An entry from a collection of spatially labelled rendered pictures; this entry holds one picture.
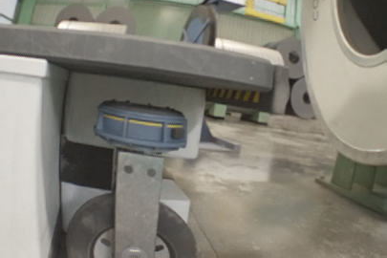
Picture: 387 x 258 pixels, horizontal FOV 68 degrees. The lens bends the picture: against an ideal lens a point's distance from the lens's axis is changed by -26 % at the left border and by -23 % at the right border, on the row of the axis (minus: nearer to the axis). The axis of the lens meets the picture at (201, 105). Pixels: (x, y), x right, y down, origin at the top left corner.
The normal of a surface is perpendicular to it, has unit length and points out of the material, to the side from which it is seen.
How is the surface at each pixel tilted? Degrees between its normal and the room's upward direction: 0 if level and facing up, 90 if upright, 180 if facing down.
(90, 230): 92
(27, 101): 90
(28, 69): 90
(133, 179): 90
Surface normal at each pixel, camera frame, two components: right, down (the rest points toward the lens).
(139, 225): 0.28, 0.07
